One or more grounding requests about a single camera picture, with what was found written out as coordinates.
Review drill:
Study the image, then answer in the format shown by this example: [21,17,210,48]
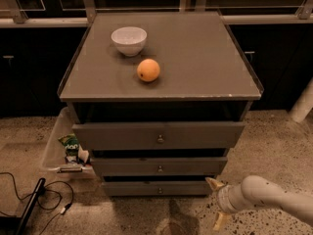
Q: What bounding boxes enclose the grey drawer cabinet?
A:
[59,12,262,184]

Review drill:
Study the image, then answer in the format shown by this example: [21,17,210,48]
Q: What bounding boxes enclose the black bar on floor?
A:
[14,177,46,235]

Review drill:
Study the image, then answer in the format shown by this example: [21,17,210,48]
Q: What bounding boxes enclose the white post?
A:
[290,78,313,122]

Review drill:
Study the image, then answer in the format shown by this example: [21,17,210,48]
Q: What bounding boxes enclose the clear plastic bin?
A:
[41,108,95,179]

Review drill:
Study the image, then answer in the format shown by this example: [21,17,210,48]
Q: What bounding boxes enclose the grey drawer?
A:
[103,181,211,196]
[72,121,245,151]
[92,157,227,176]

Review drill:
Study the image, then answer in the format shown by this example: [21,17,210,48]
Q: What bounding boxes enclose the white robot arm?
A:
[205,175,313,231]

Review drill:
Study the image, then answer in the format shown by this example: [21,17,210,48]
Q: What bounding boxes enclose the white ceramic bowl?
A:
[111,26,148,57]

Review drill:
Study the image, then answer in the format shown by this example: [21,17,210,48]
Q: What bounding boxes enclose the grey middle drawer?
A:
[92,157,227,176]

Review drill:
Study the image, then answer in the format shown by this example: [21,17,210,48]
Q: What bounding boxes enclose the metal railing frame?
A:
[0,0,313,27]

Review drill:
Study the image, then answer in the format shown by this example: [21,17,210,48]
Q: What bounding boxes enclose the green snack bag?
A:
[58,133,79,163]

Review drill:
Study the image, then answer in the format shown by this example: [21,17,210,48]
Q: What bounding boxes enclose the black cable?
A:
[0,171,75,235]

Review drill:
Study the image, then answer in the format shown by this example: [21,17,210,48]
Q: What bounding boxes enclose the orange fruit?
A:
[137,59,160,82]

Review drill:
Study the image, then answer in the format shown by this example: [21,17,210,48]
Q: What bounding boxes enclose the grey top drawer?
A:
[72,121,245,151]

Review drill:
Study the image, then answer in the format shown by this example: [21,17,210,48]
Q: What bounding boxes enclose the grey bottom drawer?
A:
[103,181,211,196]

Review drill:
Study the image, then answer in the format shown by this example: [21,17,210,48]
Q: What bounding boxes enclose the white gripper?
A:
[205,177,243,231]

